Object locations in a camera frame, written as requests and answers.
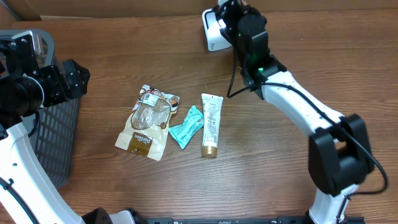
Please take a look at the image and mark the white tube with gold cap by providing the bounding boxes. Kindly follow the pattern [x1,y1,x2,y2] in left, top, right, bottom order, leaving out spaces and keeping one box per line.
[201,93,223,158]

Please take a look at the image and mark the mint green wipes packet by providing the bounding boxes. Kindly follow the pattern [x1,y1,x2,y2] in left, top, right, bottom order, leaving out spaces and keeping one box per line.
[169,105,204,150]

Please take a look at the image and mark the brown clear snack bag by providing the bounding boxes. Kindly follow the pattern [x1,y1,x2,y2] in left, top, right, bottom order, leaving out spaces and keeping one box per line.
[115,85,180,161]

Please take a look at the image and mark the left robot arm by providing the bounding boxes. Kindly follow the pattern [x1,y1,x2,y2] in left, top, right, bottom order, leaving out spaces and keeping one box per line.
[1,29,139,223]

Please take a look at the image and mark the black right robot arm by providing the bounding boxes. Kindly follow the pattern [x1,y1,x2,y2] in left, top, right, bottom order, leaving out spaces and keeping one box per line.
[212,1,374,223]

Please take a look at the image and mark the white barcode scanner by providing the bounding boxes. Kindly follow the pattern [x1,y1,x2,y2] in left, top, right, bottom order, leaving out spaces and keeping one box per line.
[201,9,231,52]

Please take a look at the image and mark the grey plastic mesh basket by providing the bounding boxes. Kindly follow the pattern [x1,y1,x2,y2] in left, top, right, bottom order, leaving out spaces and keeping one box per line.
[0,29,82,188]

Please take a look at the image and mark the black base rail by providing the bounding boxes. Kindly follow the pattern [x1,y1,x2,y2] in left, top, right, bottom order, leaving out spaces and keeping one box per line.
[136,216,366,224]

